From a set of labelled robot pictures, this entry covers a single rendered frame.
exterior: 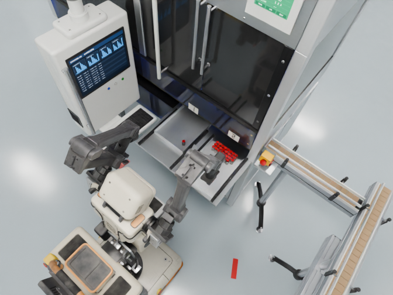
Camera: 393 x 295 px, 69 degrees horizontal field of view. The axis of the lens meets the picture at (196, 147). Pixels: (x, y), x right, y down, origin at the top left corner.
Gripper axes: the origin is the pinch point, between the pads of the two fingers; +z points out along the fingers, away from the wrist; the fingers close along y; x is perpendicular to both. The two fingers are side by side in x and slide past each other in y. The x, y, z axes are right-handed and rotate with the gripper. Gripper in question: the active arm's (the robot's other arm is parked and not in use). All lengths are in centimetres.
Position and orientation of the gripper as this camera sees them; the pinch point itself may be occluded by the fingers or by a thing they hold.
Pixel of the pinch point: (209, 181)
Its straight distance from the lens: 169.9
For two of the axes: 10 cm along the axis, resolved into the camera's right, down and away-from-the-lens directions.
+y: 6.3, -6.6, 4.1
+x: -7.8, -5.6, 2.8
